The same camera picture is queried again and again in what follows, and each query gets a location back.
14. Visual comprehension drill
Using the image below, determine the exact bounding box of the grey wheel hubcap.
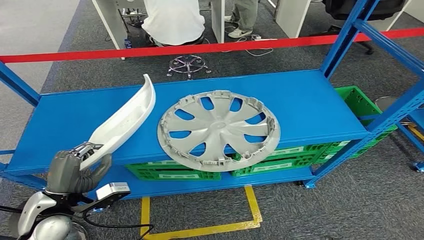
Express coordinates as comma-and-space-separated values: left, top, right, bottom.
156, 90, 282, 173

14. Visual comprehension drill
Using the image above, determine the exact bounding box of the seated person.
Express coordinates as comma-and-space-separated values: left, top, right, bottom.
141, 0, 206, 47

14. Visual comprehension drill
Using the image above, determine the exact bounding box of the green plastic crate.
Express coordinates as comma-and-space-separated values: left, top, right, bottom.
125, 160, 222, 182
314, 85, 398, 165
230, 142, 332, 178

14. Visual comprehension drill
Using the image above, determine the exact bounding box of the yellow floor tape square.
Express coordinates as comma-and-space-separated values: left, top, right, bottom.
140, 185, 263, 240

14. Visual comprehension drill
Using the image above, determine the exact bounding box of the thin black cable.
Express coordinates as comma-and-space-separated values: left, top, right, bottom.
0, 205, 24, 215

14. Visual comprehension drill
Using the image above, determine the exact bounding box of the black camera cable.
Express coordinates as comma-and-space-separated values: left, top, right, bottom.
82, 208, 155, 240

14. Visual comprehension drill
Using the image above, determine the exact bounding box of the red barrier belt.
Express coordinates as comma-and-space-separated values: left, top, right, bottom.
0, 27, 424, 64

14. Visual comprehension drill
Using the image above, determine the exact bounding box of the white cable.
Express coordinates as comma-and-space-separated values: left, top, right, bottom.
220, 31, 274, 57

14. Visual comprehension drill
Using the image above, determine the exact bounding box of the standing person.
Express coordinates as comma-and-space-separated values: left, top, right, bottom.
224, 0, 259, 39

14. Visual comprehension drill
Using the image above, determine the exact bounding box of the chrome base swivel stool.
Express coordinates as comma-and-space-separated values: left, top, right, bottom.
149, 33, 213, 81

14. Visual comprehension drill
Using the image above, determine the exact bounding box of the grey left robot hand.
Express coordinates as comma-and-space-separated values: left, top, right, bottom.
45, 142, 114, 196

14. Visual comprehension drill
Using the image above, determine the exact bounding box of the white curved plastic car part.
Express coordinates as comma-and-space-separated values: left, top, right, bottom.
79, 73, 157, 171

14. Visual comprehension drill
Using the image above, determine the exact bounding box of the white desk side panel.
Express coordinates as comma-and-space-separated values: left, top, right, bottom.
275, 0, 312, 39
211, 0, 226, 44
91, 0, 128, 61

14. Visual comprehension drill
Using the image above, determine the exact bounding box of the black office chair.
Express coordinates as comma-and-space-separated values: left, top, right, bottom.
322, 0, 407, 56

